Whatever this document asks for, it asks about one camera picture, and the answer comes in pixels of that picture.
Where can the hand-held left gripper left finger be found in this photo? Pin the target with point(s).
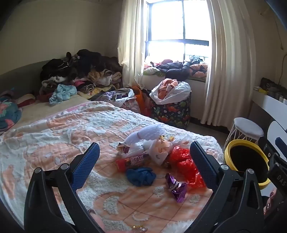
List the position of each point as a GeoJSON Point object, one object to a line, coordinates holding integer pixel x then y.
{"type": "Point", "coordinates": [86, 163]}

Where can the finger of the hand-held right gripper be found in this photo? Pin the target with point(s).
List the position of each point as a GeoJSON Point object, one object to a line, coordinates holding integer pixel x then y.
{"type": "Point", "coordinates": [281, 142]}
{"type": "Point", "coordinates": [270, 149]}

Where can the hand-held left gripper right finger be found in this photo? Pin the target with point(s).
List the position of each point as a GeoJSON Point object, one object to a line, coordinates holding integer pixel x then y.
{"type": "Point", "coordinates": [204, 163]}

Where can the red plastic bag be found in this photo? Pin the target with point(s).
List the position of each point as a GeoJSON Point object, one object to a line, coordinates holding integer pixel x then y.
{"type": "Point", "coordinates": [181, 161]}

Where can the yellow-rimmed black trash bin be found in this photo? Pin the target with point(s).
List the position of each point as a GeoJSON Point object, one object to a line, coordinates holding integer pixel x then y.
{"type": "Point", "coordinates": [231, 145]}

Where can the purple foil wrapper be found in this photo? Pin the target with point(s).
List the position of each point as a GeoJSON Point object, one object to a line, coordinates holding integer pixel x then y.
{"type": "Point", "coordinates": [176, 188]}

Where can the brown snack wrapper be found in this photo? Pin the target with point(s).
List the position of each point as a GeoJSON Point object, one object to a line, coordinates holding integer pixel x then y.
{"type": "Point", "coordinates": [122, 149]}

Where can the small yellow wrapper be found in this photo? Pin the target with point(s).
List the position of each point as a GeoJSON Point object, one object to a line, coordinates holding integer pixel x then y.
{"type": "Point", "coordinates": [167, 137]}

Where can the red snack wrapper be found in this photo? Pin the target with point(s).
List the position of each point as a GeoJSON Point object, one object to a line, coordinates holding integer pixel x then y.
{"type": "Point", "coordinates": [132, 162]}

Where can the white orange-print plastic bag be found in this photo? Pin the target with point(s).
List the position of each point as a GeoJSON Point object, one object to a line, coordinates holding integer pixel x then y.
{"type": "Point", "coordinates": [157, 152]}

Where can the clear plastic bag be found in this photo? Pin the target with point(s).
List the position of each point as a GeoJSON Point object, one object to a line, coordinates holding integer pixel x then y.
{"type": "Point", "coordinates": [148, 134]}

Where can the person's right hand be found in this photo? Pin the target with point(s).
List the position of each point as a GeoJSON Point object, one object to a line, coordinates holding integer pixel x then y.
{"type": "Point", "coordinates": [272, 194]}

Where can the person's left hand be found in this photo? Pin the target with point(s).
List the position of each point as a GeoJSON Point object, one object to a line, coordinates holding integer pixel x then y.
{"type": "Point", "coordinates": [101, 224]}

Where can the white dressing table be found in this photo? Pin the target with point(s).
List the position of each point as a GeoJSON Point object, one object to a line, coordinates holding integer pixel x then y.
{"type": "Point", "coordinates": [269, 103]}

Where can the peach and white blanket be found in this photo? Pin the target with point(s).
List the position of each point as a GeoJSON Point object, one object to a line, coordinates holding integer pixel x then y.
{"type": "Point", "coordinates": [56, 134]}

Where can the yellow box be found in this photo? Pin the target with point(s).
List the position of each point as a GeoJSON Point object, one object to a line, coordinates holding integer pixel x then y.
{"type": "Point", "coordinates": [261, 90]}

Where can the black bag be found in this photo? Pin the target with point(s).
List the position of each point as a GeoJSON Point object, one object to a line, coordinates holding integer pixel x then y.
{"type": "Point", "coordinates": [272, 85]}

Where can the dinosaur print fabric basket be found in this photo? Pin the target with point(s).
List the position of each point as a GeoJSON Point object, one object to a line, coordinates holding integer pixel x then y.
{"type": "Point", "coordinates": [172, 114]}

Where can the beige bed sheet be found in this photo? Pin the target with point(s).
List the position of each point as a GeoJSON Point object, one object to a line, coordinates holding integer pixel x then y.
{"type": "Point", "coordinates": [44, 109]}

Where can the lilac cloth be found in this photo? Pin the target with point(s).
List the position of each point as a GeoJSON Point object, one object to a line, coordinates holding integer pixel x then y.
{"type": "Point", "coordinates": [106, 96]}

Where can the pink floral bag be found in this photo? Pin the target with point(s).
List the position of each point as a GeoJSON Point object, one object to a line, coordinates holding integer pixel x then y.
{"type": "Point", "coordinates": [132, 105]}

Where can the light blue cloth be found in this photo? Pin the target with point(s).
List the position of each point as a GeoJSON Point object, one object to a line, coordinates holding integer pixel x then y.
{"type": "Point", "coordinates": [62, 93]}

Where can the white plastic bag of clothes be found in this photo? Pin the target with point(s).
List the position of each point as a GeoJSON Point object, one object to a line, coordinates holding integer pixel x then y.
{"type": "Point", "coordinates": [179, 89]}

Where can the white grey tote bag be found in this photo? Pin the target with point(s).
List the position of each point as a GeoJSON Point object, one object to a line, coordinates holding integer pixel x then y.
{"type": "Point", "coordinates": [124, 94]}

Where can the orange bag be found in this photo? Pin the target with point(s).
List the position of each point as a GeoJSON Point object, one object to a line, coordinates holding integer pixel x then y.
{"type": "Point", "coordinates": [141, 100]}

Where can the peach cloth bundle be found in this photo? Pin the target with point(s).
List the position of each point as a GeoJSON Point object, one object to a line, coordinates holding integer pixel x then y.
{"type": "Point", "coordinates": [167, 86]}

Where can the wide cream curtain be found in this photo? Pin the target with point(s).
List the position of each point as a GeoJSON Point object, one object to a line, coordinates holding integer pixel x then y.
{"type": "Point", "coordinates": [231, 67]}

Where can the teal floral quilt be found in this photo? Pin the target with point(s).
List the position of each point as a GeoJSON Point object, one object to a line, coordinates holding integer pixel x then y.
{"type": "Point", "coordinates": [7, 112]}

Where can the heap of jackets and quilts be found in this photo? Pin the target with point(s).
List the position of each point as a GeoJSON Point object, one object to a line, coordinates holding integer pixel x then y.
{"type": "Point", "coordinates": [172, 68]}

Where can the large pile of clothes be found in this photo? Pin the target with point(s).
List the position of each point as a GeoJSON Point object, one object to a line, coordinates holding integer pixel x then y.
{"type": "Point", "coordinates": [85, 60]}

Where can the grey bed headboard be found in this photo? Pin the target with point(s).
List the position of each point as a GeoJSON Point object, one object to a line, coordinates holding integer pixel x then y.
{"type": "Point", "coordinates": [20, 76]}

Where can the dark-framed window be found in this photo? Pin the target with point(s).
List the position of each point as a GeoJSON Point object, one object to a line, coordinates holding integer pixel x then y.
{"type": "Point", "coordinates": [170, 41]}

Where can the narrow cream curtain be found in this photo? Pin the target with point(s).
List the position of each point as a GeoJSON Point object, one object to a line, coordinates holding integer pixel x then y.
{"type": "Point", "coordinates": [132, 44]}

